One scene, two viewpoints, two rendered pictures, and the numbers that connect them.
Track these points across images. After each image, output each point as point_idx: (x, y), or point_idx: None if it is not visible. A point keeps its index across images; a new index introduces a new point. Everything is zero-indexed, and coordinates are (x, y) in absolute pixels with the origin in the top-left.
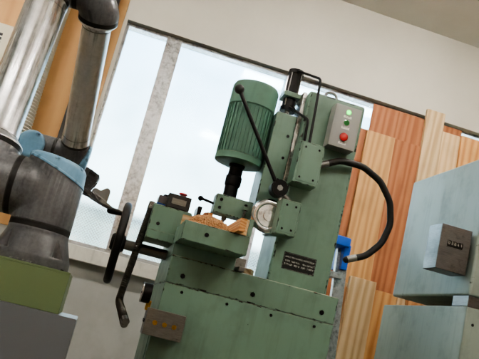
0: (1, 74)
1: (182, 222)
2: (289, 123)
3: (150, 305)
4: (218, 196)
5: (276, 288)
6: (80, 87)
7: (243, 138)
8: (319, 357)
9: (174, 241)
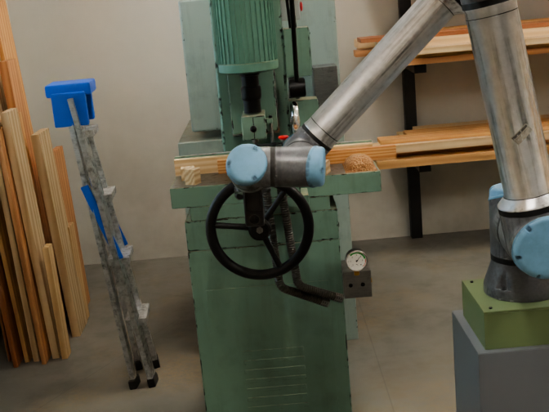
0: (540, 125)
1: (359, 173)
2: None
3: (234, 275)
4: (265, 119)
5: None
6: (396, 77)
7: (275, 41)
8: None
9: (318, 194)
